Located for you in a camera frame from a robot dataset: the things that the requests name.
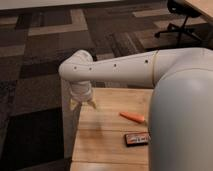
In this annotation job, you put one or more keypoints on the dark rectangular box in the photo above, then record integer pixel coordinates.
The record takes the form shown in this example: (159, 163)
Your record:
(136, 139)

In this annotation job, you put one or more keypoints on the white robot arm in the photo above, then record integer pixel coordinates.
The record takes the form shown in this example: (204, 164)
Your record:
(180, 122)

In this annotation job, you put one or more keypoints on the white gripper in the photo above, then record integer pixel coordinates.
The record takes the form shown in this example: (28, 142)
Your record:
(81, 92)

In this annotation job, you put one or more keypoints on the wooden desk in background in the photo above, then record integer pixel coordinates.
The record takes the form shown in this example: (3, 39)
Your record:
(205, 7)

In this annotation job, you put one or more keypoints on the orange pepper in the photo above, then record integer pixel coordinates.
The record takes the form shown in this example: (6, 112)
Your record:
(133, 117)

